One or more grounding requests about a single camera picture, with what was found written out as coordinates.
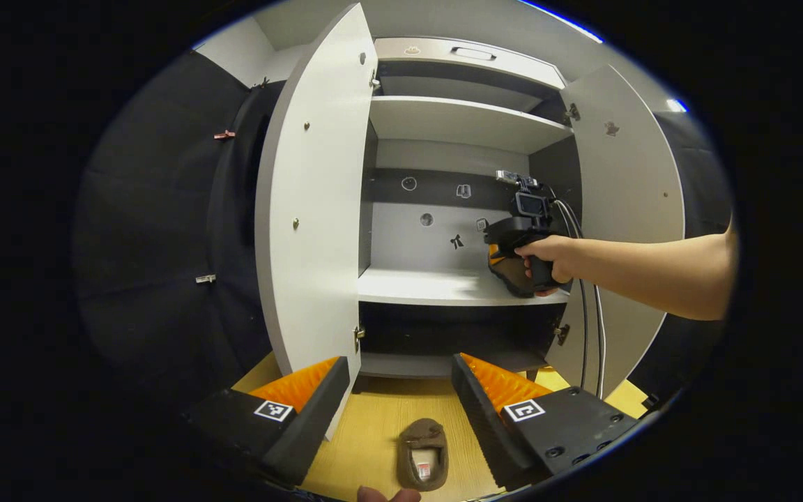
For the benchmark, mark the small ceiling light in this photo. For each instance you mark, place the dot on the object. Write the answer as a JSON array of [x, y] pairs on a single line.
[[677, 105]]

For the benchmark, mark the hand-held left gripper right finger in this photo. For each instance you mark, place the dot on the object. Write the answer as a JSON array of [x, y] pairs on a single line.
[[482, 425]]

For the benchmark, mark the white cabinet drawer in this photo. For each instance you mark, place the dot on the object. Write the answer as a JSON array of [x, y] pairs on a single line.
[[436, 56]]

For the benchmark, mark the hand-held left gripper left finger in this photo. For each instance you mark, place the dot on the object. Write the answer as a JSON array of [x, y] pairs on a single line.
[[311, 425]]

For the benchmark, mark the black backdrop cloth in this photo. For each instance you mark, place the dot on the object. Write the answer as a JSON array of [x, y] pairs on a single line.
[[701, 174], [150, 209]]

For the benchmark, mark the white cloth clip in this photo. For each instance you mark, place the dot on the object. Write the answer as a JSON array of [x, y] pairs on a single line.
[[205, 279]]

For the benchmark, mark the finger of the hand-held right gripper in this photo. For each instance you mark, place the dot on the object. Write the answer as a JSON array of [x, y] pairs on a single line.
[[493, 254]]

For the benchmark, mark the red cloth clip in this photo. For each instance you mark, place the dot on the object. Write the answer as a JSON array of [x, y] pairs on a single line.
[[224, 134]]

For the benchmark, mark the white shoe cabinet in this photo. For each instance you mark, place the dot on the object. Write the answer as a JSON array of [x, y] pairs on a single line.
[[429, 286]]

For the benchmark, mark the brown fuzzy shoe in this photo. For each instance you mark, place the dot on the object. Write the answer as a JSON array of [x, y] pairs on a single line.
[[421, 436], [509, 275]]

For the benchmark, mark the white shoe cabinet door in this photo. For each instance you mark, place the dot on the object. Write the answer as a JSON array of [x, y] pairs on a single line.
[[311, 209], [635, 181]]

